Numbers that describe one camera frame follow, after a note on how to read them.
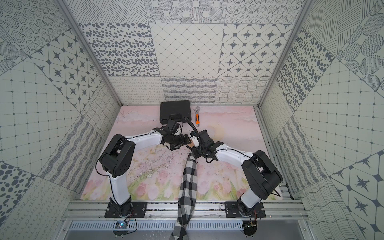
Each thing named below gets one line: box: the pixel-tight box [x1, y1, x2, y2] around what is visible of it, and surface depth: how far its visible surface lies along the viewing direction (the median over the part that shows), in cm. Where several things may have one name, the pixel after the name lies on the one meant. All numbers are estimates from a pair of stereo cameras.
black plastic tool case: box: [159, 100, 192, 125], surface depth 116 cm
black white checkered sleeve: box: [168, 152, 198, 240], surface depth 75 cm
